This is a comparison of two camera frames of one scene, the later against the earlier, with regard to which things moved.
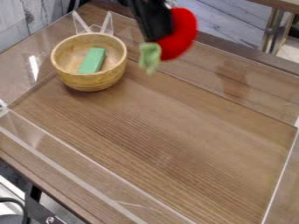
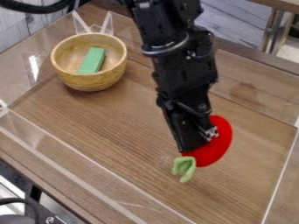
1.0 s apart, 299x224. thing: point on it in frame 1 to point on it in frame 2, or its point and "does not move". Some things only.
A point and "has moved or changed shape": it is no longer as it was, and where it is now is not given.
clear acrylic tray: [192, 145] does not move
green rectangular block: [92, 60] does not move
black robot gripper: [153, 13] to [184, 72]
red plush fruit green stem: [173, 45] has moved or changed shape
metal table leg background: [277, 29] does not move
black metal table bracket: [36, 213] does not move
